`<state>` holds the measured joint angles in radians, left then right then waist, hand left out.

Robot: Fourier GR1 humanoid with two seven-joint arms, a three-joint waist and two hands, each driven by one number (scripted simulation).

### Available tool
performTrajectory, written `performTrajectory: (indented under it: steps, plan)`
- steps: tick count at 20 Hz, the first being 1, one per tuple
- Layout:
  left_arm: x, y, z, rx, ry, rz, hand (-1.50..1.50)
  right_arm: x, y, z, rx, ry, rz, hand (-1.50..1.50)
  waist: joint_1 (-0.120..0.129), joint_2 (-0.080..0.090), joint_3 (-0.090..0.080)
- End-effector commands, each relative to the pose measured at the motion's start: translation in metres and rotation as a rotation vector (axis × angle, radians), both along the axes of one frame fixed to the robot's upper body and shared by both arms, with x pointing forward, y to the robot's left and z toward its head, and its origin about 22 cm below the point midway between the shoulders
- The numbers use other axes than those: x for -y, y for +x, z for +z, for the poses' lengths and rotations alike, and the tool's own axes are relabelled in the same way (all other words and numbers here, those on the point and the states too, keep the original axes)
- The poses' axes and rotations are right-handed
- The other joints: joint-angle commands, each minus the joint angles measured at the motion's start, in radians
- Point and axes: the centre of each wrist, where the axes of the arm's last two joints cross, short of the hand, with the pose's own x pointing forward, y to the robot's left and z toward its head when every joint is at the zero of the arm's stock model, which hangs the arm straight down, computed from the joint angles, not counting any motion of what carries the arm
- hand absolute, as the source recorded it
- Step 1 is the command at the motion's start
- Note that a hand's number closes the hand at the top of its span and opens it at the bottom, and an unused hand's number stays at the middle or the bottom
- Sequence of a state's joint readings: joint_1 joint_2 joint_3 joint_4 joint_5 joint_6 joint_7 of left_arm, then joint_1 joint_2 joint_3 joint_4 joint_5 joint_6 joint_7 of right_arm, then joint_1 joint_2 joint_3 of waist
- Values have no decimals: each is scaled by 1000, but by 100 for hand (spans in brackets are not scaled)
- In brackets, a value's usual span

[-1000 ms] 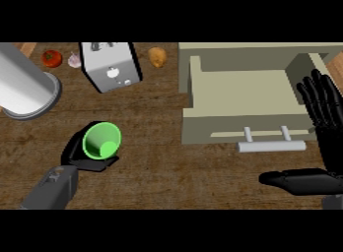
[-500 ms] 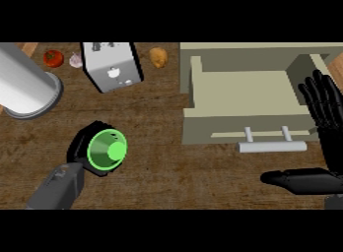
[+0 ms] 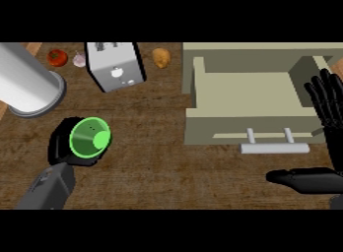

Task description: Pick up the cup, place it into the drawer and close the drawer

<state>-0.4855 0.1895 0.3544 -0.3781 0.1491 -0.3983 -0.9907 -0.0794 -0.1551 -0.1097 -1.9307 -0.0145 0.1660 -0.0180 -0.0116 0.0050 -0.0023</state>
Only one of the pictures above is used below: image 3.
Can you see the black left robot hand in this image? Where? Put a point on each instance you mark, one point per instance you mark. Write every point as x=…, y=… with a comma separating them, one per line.
x=60, y=144

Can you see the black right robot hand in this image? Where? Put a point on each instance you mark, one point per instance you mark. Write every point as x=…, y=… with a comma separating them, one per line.
x=339, y=144

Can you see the green cup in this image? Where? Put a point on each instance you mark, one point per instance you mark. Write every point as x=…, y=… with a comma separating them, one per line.
x=89, y=138

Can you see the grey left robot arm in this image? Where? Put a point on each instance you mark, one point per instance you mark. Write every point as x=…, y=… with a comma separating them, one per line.
x=48, y=188

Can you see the beige open drawer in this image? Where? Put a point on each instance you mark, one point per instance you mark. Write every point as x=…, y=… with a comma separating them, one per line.
x=249, y=108

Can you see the white cylindrical appliance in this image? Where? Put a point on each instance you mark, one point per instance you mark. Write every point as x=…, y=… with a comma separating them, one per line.
x=20, y=78

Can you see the white garlic bulb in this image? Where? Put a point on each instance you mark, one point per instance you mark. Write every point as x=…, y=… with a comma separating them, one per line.
x=79, y=60

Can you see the silver toaster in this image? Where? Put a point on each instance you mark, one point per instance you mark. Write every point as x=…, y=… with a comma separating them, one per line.
x=116, y=67

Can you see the red tomato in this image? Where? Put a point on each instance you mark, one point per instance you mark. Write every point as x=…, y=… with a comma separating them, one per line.
x=58, y=57

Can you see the beige cabinet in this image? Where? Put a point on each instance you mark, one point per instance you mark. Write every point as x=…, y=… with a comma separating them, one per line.
x=256, y=54

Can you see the brown potato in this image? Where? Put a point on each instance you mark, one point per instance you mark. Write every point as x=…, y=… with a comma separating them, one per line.
x=162, y=57

